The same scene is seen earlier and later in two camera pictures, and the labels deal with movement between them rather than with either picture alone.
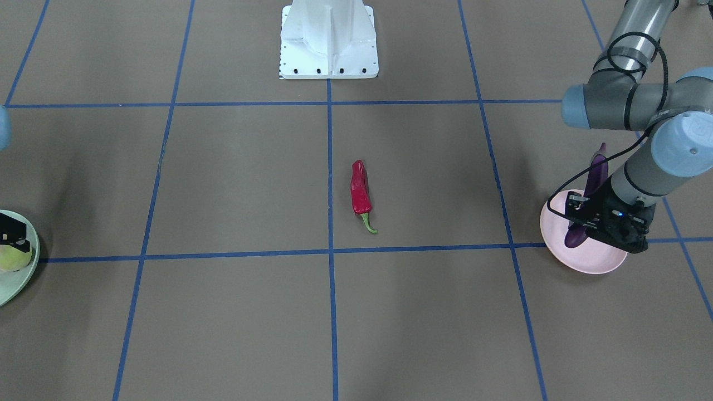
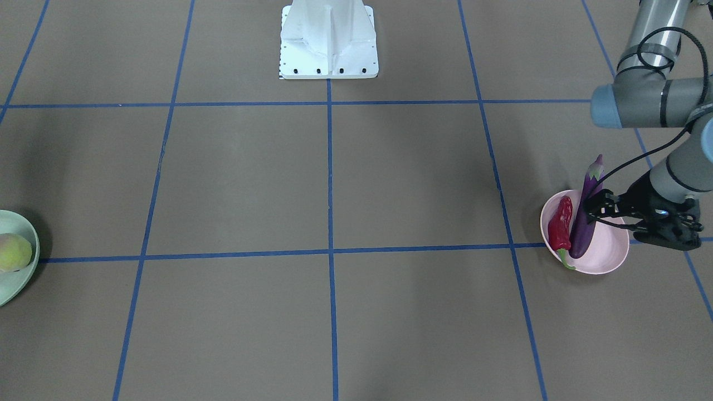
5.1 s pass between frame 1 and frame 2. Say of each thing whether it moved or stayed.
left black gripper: moved
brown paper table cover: stayed
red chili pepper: moved
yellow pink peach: stayed
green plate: stayed
